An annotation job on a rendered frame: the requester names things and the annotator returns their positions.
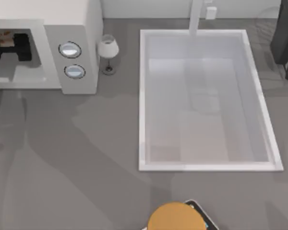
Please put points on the white sink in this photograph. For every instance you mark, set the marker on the white sink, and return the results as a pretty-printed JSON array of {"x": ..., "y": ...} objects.
[{"x": 206, "y": 107}]

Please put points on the white wall socket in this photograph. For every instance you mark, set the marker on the white wall socket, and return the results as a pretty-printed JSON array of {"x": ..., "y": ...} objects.
[{"x": 211, "y": 12}]

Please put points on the small round microwave knob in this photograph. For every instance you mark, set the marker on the small round microwave knob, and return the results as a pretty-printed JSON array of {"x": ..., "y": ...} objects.
[{"x": 74, "y": 71}]

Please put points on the brown bread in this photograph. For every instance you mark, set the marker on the brown bread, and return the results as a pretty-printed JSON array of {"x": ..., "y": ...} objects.
[{"x": 6, "y": 38}]

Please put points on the black smartphone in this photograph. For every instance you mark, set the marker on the black smartphone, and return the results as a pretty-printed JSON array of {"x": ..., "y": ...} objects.
[{"x": 204, "y": 214}]

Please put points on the tall white tap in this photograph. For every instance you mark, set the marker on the tall white tap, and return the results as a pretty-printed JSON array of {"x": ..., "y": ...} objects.
[{"x": 195, "y": 18}]

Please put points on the pale microwave oven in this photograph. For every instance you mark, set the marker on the pale microwave oven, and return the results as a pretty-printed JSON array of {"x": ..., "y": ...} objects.
[{"x": 72, "y": 28}]

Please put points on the round orange lid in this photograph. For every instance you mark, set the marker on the round orange lid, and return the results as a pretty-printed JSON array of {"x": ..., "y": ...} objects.
[{"x": 176, "y": 216}]

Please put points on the large round microwave knob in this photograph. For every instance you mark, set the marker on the large round microwave knob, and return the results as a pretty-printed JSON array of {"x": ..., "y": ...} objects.
[{"x": 69, "y": 49}]

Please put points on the clear wine glass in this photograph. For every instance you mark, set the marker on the clear wine glass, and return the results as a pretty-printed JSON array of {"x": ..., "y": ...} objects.
[{"x": 107, "y": 49}]

